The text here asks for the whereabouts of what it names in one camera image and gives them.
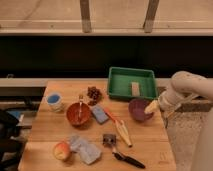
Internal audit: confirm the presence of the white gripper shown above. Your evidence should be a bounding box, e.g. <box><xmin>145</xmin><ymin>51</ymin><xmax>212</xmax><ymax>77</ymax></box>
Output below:
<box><xmin>144</xmin><ymin>91</ymin><xmax>177</xmax><ymax>114</ymax></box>

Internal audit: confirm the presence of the white spoon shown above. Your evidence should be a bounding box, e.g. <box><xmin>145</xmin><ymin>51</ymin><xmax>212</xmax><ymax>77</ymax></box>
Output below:
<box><xmin>78</xmin><ymin>94</ymin><xmax>83</xmax><ymax>122</ymax></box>

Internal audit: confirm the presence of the orange bowl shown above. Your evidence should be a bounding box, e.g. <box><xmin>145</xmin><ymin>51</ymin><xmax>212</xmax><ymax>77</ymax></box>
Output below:
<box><xmin>66</xmin><ymin>102</ymin><xmax>91</xmax><ymax>126</ymax></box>

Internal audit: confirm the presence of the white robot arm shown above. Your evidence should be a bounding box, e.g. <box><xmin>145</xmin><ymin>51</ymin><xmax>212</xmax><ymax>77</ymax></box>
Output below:
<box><xmin>144</xmin><ymin>71</ymin><xmax>213</xmax><ymax>171</ymax></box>

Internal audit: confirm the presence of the purple bowl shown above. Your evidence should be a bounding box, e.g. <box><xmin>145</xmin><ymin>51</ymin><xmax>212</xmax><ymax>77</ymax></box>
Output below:
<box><xmin>128</xmin><ymin>98</ymin><xmax>153</xmax><ymax>122</ymax></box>

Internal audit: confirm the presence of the tan block in tray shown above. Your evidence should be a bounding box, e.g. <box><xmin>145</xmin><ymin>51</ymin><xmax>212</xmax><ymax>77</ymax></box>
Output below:
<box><xmin>131</xmin><ymin>82</ymin><xmax>140</xmax><ymax>96</ymax></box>

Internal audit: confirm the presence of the green plastic tray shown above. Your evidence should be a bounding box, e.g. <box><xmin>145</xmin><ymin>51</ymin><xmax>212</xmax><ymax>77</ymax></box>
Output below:
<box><xmin>107</xmin><ymin>67</ymin><xmax>158</xmax><ymax>100</ymax></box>

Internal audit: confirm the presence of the blue sponge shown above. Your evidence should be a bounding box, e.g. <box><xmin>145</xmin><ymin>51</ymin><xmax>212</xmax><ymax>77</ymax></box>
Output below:
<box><xmin>92</xmin><ymin>105</ymin><xmax>109</xmax><ymax>124</ymax></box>

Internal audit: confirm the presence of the grey crumpled cloth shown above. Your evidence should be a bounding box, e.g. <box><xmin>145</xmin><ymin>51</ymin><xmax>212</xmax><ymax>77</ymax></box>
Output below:
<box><xmin>69</xmin><ymin>135</ymin><xmax>101</xmax><ymax>165</ymax></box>

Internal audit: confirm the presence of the white cup blue inside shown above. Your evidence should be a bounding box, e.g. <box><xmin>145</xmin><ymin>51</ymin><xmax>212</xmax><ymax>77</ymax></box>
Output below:
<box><xmin>46</xmin><ymin>93</ymin><xmax>62</xmax><ymax>112</ymax></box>

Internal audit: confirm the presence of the red yellow apple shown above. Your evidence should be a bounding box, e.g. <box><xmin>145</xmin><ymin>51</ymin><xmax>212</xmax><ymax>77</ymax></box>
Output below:
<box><xmin>53</xmin><ymin>141</ymin><xmax>71</xmax><ymax>161</ymax></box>

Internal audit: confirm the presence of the black object at left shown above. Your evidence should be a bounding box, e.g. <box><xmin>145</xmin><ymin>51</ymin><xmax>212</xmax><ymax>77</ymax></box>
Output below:
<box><xmin>0</xmin><ymin>109</ymin><xmax>23</xmax><ymax>171</ymax></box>

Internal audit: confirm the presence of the orange handled wooden brush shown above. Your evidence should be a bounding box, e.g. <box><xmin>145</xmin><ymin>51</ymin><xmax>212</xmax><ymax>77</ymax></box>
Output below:
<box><xmin>104</xmin><ymin>108</ymin><xmax>132</xmax><ymax>147</ymax></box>

